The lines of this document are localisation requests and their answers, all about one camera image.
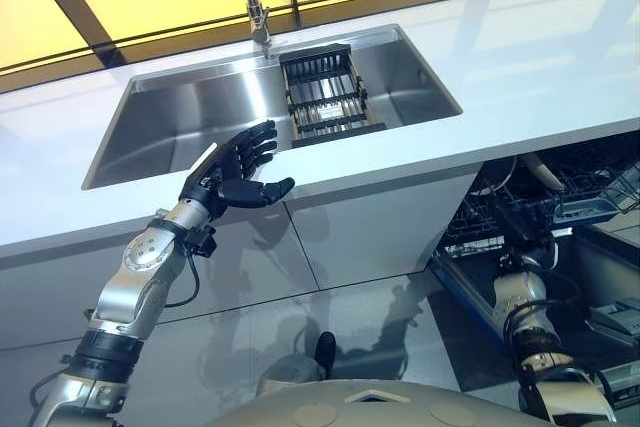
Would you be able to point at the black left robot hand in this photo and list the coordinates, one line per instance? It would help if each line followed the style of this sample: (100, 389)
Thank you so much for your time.
(235, 167)

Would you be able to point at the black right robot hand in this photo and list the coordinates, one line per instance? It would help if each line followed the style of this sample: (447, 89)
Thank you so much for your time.
(522, 229)

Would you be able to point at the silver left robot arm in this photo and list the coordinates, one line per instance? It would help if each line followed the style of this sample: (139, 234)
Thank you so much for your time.
(145, 252)

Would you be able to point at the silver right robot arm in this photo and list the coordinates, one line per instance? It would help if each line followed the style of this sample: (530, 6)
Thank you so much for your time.
(520, 292)

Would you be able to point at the white plate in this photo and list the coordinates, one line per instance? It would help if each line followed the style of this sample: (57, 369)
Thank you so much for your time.
(502, 182)

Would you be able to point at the beige plate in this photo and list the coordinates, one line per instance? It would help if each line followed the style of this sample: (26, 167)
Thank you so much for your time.
(545, 174)

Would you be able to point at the grey cutlery basket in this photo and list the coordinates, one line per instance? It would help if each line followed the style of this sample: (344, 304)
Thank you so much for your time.
(585, 207)

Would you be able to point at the stainless steel sink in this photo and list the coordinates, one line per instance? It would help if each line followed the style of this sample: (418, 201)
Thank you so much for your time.
(225, 92)

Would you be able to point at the black dish rack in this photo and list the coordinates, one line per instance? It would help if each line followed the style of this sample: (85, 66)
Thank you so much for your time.
(325, 112)

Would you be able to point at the grey cabinet door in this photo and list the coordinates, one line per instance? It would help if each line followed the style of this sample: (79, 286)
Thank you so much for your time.
(375, 232)

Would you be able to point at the chrome kitchen faucet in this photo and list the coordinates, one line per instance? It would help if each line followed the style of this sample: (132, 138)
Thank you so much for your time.
(257, 17)

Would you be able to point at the dark robot foot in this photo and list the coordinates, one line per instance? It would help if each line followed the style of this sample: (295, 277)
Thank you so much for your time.
(326, 352)

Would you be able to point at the grey robot torso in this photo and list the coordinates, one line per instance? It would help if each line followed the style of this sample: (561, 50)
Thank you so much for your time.
(400, 407)

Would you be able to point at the dark window frame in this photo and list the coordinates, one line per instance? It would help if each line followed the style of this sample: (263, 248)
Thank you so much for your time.
(75, 2)

